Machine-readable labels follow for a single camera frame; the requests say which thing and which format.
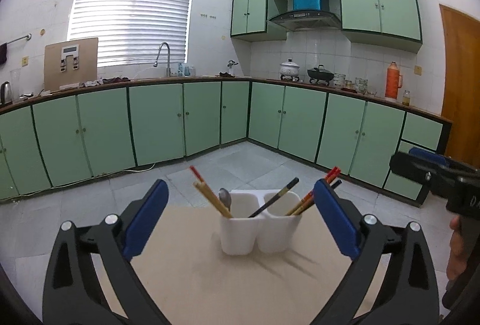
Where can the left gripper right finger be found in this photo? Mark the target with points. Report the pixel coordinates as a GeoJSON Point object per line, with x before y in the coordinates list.
{"type": "Point", "coordinates": [341, 218]}

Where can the orange thermos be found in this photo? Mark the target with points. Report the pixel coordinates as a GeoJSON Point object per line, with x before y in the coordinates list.
{"type": "Point", "coordinates": [394, 81]}

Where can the cardboard box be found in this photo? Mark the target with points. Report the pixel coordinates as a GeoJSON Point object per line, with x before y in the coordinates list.
{"type": "Point", "coordinates": [70, 62]}

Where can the wooden door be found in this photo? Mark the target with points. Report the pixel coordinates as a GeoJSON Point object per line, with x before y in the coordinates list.
{"type": "Point", "coordinates": [461, 90]}

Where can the dark towel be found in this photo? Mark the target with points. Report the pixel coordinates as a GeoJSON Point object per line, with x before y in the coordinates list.
{"type": "Point", "coordinates": [3, 53]}

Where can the black chopstick gold band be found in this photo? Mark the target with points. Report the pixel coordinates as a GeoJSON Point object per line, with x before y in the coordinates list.
{"type": "Point", "coordinates": [336, 184]}

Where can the towel rail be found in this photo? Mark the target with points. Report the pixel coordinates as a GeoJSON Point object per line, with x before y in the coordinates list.
{"type": "Point", "coordinates": [26, 37]}

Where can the electric kettle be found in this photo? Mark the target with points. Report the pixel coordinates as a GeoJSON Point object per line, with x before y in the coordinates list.
{"type": "Point", "coordinates": [5, 94]}

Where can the range hood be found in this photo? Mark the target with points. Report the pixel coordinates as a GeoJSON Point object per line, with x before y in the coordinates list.
{"type": "Point", "coordinates": [307, 20]}

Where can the red handled bamboo chopstick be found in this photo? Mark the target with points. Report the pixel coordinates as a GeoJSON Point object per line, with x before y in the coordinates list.
{"type": "Point", "coordinates": [197, 174]}

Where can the green lower cabinets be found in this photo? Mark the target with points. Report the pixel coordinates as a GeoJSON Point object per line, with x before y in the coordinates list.
{"type": "Point", "coordinates": [89, 132]}

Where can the white utensil holder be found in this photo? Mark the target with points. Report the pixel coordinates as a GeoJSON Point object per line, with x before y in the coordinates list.
{"type": "Point", "coordinates": [271, 231]}

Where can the black wok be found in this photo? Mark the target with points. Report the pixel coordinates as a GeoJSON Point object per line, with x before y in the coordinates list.
{"type": "Point", "coordinates": [320, 75]}

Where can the person's right hand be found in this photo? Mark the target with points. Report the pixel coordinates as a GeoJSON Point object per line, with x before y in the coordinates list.
{"type": "Point", "coordinates": [457, 261]}

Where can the metal spoon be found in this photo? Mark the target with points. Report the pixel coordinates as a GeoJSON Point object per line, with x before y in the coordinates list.
{"type": "Point", "coordinates": [225, 198]}

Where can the window blind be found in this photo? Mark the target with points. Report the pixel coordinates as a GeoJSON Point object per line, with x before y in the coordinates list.
{"type": "Point", "coordinates": [133, 32]}

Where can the white cooking pot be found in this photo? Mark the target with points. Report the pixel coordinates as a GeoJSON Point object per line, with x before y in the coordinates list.
{"type": "Point", "coordinates": [289, 71]}

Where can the red orange patterned chopstick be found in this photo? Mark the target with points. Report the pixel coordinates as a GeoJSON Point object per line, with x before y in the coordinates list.
{"type": "Point", "coordinates": [308, 200]}

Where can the plain bamboo chopstick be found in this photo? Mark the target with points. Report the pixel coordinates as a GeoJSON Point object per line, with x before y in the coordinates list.
{"type": "Point", "coordinates": [215, 197]}

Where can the glass jar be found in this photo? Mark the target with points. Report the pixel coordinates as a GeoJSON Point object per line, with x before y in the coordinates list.
{"type": "Point", "coordinates": [406, 98]}

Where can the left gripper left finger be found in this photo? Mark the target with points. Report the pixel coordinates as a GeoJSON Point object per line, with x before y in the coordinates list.
{"type": "Point", "coordinates": [140, 218]}

